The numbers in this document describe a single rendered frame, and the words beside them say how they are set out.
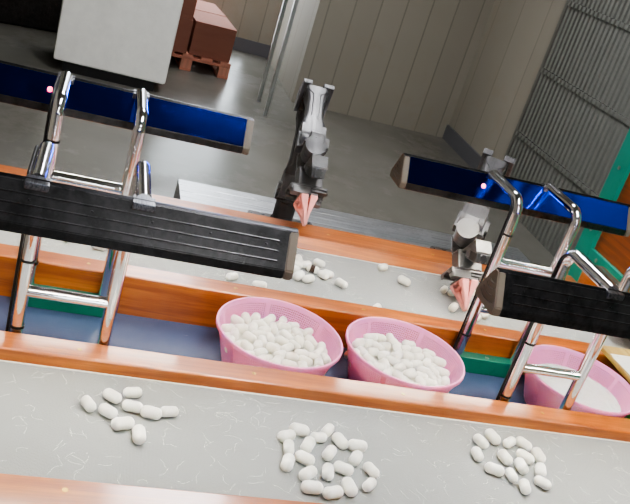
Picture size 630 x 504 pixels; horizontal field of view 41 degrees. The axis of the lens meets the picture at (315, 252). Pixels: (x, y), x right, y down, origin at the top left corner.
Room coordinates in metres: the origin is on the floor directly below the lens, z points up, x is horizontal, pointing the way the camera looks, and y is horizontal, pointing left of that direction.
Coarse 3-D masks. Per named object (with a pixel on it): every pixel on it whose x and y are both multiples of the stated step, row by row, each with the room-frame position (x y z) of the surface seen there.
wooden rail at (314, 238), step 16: (112, 192) 1.94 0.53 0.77; (208, 208) 2.03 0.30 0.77; (224, 208) 2.07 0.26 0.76; (288, 224) 2.10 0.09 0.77; (304, 240) 2.04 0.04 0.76; (320, 240) 2.06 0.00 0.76; (336, 240) 2.09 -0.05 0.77; (352, 240) 2.13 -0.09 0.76; (368, 240) 2.17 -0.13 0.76; (384, 240) 2.21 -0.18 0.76; (352, 256) 2.07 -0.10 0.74; (368, 256) 2.09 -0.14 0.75; (384, 256) 2.11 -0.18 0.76; (400, 256) 2.13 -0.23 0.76; (416, 256) 2.16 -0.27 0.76; (432, 256) 2.20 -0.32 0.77; (448, 256) 2.24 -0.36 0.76; (432, 272) 2.14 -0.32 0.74
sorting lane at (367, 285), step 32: (96, 256) 1.63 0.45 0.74; (320, 256) 2.01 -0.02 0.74; (288, 288) 1.77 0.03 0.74; (320, 288) 1.83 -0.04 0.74; (352, 288) 1.88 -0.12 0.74; (384, 288) 1.94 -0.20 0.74; (416, 288) 2.01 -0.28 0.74; (448, 288) 2.07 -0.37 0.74; (480, 320) 1.94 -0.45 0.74; (512, 320) 2.00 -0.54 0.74
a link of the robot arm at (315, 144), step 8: (312, 136) 2.09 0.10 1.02; (320, 136) 2.10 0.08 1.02; (296, 144) 2.16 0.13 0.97; (304, 144) 2.08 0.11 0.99; (312, 144) 2.08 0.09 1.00; (320, 144) 2.08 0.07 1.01; (328, 144) 2.19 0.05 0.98; (296, 152) 2.17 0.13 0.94; (304, 152) 2.08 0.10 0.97; (312, 152) 2.06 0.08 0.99; (320, 152) 2.07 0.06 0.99; (304, 160) 2.09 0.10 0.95
